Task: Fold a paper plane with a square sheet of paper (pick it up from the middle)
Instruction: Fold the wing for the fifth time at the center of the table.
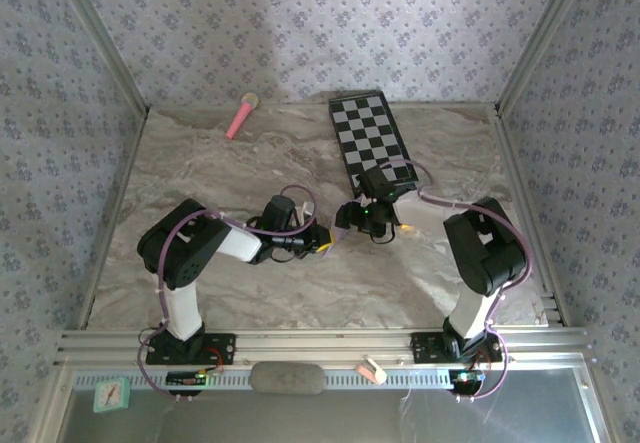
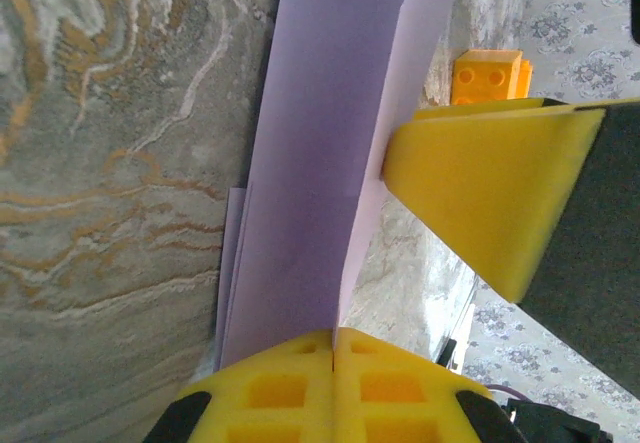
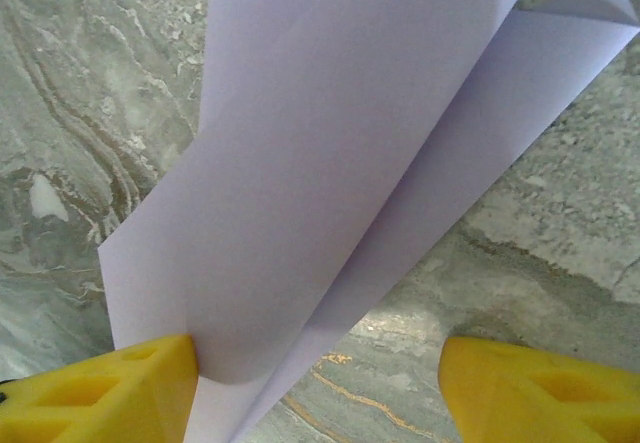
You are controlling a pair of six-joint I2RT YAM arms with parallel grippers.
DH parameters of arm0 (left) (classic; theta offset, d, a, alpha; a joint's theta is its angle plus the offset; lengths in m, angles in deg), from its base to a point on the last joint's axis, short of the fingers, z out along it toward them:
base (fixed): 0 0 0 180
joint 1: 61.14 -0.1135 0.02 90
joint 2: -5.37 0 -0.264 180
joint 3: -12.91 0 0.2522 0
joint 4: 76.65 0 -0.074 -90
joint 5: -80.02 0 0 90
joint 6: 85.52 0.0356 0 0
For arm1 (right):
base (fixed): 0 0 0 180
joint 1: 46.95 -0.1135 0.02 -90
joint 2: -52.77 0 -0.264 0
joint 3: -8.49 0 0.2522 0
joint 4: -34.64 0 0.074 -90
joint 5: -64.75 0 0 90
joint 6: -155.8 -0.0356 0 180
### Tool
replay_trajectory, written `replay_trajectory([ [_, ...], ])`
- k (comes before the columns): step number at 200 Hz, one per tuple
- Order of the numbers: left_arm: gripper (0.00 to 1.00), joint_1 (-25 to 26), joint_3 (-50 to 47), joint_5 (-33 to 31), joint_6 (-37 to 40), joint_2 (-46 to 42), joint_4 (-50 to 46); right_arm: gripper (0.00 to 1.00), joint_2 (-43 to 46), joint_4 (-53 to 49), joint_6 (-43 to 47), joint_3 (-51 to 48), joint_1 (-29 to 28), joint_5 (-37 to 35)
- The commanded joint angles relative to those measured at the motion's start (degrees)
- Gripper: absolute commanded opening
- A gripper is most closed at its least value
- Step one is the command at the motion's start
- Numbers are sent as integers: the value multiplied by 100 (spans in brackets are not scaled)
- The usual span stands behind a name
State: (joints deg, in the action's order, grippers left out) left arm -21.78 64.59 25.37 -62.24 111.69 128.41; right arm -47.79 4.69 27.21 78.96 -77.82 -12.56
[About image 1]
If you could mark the teal square clock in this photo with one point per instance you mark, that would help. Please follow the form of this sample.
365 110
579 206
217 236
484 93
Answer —
112 395

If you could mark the circuit board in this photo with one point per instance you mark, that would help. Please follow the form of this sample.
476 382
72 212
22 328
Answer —
465 377
185 379

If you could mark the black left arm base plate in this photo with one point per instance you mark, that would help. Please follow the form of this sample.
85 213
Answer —
220 348

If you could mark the black and grey chessboard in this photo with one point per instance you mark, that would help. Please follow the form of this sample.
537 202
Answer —
370 133

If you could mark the aluminium side rail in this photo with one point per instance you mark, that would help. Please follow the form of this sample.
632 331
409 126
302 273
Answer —
115 213
527 213

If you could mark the orange cube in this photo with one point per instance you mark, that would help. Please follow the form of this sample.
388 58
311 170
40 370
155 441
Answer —
405 226

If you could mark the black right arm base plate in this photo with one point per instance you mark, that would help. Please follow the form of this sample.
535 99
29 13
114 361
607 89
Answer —
425 345

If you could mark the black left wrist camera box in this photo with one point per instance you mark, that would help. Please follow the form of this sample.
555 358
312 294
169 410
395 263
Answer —
280 212

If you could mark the shiny metal sheet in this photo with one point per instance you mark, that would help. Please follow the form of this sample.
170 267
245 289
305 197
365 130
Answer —
300 418

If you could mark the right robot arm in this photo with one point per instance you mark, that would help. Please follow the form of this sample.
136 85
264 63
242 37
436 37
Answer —
487 253

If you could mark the left circuit board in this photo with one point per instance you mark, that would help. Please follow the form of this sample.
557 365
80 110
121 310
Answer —
185 379

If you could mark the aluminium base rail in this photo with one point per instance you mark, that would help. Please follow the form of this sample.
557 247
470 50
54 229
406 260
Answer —
325 343

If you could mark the aluminium frame post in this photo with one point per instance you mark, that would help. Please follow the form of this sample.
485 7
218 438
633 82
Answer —
105 38
540 38

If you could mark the purple paper sheet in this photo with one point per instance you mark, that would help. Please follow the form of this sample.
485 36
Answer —
340 237

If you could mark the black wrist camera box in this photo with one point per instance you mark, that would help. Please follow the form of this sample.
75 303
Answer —
280 212
377 183

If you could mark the right circuit board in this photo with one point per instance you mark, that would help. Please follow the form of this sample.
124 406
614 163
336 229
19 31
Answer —
465 377

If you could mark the pink and cream clip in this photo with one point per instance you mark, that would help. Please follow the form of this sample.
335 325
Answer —
372 370

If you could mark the grey oval stone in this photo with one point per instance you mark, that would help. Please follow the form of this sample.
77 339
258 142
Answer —
287 378

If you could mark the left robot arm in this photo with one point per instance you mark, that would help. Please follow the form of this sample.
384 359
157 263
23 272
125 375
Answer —
185 253

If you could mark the pink toy microphone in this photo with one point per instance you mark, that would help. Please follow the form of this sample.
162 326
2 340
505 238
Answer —
239 119

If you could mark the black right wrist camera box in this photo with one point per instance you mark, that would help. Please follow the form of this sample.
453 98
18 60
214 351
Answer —
377 183

